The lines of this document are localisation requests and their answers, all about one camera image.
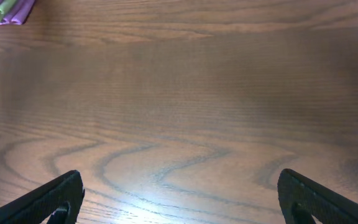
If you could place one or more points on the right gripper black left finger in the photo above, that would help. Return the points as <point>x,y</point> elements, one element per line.
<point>58,201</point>

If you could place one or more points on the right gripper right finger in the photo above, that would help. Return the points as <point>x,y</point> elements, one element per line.
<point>303,200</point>

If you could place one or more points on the purple folded cloth bottom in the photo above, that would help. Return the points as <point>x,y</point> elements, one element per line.
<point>19,13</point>

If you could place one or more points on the light green folded cloth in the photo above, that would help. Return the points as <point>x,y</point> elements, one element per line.
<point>5,7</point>

